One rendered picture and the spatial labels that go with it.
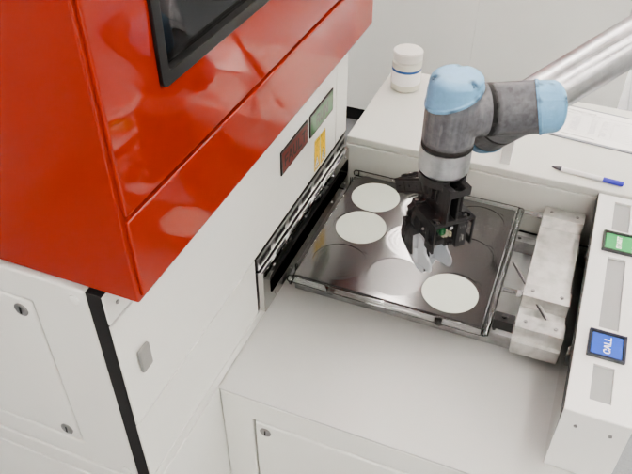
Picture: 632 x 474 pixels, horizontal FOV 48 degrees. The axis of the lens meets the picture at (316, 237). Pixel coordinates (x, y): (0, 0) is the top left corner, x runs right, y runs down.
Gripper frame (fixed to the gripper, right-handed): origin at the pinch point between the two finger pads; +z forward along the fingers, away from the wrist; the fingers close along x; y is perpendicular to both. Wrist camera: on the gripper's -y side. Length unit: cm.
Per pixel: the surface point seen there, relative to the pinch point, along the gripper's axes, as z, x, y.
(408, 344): 17.2, -2.1, 2.3
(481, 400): 17.3, 3.1, 17.7
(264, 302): 11.9, -23.8, -12.8
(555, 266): 10.9, 29.9, 0.6
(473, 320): 9.2, 6.7, 7.8
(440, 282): 9.1, 6.3, -2.4
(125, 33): -52, -43, 12
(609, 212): 2.8, 41.9, -1.3
